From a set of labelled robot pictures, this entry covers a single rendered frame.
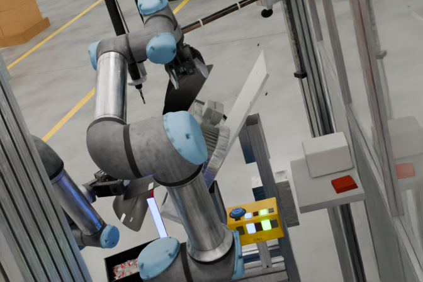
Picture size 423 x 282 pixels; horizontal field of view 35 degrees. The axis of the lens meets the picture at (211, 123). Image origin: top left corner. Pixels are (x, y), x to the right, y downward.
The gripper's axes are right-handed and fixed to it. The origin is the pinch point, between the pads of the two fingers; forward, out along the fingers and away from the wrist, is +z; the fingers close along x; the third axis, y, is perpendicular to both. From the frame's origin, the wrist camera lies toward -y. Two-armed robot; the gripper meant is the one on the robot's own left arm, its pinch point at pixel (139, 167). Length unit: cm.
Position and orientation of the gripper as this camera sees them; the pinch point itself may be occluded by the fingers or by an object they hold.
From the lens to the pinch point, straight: 233.2
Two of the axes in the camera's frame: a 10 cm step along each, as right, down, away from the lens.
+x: 3.2, 9.0, 3.1
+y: -5.4, -1.0, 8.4
